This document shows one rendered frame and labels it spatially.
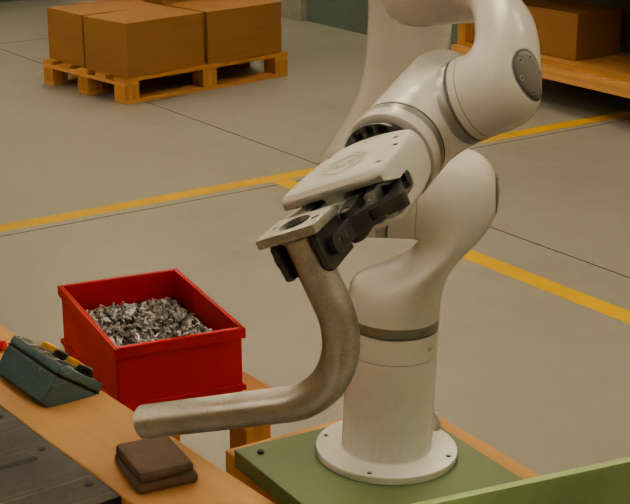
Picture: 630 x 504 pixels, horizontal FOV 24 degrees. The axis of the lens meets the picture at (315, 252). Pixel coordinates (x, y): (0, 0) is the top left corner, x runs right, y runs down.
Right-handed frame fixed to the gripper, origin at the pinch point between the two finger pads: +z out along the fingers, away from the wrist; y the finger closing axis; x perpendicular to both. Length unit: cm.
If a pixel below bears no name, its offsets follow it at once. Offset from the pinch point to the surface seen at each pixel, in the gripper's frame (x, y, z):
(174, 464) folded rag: 34, -57, -32
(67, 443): 31, -75, -36
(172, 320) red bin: 36, -91, -83
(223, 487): 40, -53, -34
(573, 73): 170, -232, -606
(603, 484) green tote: 56, -12, -47
